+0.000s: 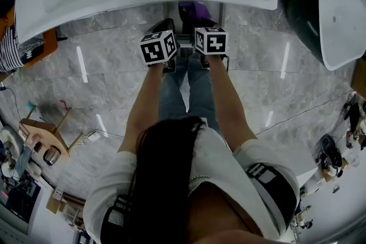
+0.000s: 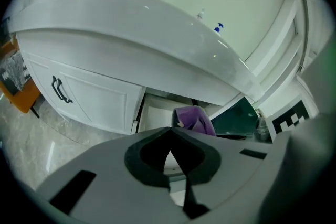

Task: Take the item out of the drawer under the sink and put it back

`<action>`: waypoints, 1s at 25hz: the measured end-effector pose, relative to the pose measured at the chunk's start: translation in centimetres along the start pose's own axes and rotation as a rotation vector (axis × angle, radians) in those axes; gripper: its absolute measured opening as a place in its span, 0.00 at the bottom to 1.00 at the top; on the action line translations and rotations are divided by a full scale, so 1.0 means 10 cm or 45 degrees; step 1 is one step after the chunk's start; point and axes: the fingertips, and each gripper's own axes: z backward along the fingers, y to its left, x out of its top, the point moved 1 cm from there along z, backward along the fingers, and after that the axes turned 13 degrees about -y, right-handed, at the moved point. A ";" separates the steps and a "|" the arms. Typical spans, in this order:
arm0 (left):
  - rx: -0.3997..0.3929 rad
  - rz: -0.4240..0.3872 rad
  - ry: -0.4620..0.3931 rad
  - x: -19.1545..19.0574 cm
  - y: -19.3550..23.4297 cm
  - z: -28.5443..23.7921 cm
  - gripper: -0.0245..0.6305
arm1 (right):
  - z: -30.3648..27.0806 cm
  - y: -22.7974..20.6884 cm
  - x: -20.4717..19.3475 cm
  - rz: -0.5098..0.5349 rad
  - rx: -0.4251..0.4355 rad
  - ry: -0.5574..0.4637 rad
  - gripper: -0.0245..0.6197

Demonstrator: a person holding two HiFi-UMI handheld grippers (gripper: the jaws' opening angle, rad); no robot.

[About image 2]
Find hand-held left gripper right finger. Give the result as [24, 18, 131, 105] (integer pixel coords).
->
[170, 127, 274, 220]

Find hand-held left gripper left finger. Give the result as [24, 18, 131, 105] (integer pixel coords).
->
[35, 126, 195, 224]

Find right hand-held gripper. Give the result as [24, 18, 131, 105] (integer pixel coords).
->
[259, 43, 336, 224]

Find purple cloth item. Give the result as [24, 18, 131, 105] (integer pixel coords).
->
[172, 105, 217, 137]

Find white drawer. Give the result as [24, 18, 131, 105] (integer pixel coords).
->
[130, 92, 212, 140]

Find white sink basin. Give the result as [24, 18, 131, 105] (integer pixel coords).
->
[9, 0, 265, 103]

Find dark green panel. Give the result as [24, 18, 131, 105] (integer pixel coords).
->
[211, 96, 263, 140]

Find white cabinet door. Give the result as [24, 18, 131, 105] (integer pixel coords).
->
[25, 57, 144, 135]

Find orange stool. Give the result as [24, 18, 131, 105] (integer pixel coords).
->
[0, 40, 41, 114]

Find white vanity cabinet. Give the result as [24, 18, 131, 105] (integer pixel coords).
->
[15, 31, 246, 140]

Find blue pump bottle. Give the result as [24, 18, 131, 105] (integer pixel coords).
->
[213, 22, 225, 35]

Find black white patterned cloth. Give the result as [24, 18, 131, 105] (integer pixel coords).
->
[0, 51, 33, 95]

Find clear spray bottle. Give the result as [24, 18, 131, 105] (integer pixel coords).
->
[195, 8, 206, 22]

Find black door handle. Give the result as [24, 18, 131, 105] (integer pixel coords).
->
[51, 75, 74, 104]

